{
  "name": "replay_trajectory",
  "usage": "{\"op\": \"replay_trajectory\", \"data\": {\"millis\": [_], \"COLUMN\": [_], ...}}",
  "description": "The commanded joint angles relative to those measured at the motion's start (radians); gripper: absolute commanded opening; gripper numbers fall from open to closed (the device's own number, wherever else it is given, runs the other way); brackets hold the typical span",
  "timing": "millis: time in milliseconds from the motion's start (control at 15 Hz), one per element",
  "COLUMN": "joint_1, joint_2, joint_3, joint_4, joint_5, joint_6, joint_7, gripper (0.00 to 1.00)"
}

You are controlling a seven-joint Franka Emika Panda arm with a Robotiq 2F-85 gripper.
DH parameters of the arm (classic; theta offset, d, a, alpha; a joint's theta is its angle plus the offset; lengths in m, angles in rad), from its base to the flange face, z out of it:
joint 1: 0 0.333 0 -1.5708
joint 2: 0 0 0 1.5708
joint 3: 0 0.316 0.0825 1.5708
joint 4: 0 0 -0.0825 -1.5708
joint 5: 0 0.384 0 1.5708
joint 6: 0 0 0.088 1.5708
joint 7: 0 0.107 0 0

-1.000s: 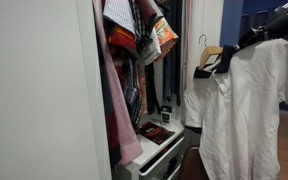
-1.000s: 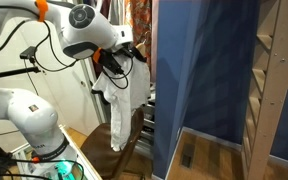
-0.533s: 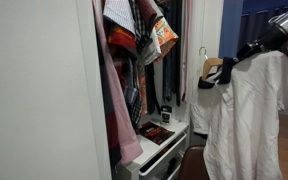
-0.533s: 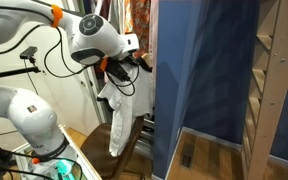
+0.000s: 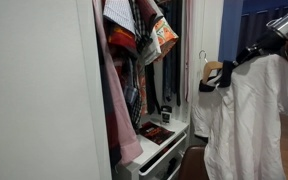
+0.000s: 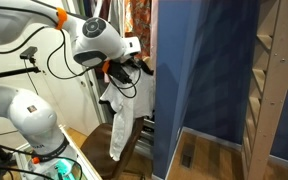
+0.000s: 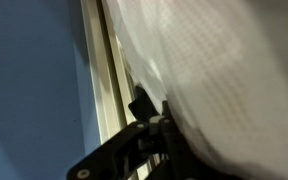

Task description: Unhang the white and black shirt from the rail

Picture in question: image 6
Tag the wooden ladder frame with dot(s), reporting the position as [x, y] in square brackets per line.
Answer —
[277, 83]

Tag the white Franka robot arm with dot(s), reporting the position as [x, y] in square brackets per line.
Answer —
[34, 116]

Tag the dark floor vent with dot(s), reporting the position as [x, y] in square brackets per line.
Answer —
[187, 156]

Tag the white robot mount table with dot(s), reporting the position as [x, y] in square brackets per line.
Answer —
[84, 160]

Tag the wooden clothes hanger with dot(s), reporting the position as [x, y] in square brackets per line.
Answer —
[147, 61]

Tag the white dotted shirt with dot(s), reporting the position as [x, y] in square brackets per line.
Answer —
[117, 13]

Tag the brown wooden chair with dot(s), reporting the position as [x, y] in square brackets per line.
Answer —
[97, 146]

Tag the black webcam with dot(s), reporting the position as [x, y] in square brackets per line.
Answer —
[28, 52]

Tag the white closet door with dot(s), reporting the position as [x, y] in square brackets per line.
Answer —
[67, 100]

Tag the orange floral shirt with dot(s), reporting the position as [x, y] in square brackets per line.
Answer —
[137, 23]

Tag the white shirt with black trim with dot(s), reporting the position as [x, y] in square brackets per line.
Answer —
[127, 110]

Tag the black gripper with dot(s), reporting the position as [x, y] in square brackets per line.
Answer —
[119, 70]

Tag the dark red shirt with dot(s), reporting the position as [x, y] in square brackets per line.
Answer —
[103, 8]

